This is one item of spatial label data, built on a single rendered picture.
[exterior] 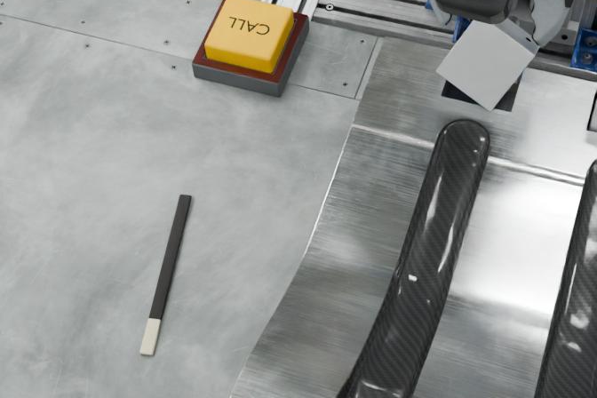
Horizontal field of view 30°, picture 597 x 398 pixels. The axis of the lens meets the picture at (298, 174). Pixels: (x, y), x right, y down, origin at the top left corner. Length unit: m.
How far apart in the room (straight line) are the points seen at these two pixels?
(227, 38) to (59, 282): 0.25
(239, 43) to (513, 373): 0.38
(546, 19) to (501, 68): 0.06
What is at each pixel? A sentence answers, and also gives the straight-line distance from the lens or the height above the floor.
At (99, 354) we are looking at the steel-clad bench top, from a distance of 0.85.
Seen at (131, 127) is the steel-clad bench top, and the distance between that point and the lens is 0.95.
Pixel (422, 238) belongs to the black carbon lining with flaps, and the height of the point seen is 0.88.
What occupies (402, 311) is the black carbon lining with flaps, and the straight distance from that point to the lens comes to 0.75.
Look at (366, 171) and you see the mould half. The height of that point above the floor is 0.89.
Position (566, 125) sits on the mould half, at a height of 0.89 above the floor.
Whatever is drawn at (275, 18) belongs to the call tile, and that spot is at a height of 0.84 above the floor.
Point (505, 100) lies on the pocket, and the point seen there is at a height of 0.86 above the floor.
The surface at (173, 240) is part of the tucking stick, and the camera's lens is 0.88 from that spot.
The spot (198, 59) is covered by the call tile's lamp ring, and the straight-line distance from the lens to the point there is 0.96.
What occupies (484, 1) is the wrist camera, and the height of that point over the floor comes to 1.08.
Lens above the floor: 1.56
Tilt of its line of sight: 57 degrees down
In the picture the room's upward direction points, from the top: 5 degrees counter-clockwise
